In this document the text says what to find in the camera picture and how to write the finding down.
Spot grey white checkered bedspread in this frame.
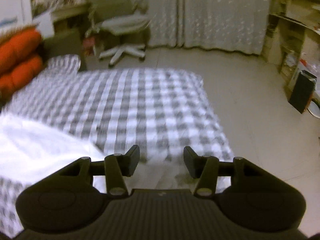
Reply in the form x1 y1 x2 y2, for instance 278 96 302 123
1 55 234 237

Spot white swivel office chair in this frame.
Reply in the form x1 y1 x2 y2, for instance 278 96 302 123
85 0 150 69

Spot wooden shelf unit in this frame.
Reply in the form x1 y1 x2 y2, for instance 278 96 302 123
261 0 319 90

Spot upper red puffy cushion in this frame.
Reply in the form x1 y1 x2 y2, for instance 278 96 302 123
1 29 42 74

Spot lower red puffy cushion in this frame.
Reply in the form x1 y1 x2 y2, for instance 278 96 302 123
1 54 43 100

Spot white knit garment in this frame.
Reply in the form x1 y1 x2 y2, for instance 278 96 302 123
1 115 195 189

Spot grey star pattern curtain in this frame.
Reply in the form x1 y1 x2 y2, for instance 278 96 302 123
133 0 270 55

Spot black bag on floor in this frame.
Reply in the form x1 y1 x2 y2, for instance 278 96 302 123
289 70 317 114

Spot red puffy cushion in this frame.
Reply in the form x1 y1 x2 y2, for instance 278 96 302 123
1 29 42 74
1 54 43 100

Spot dark green sofa armrest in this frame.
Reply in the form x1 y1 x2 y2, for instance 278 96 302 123
38 28 87 72

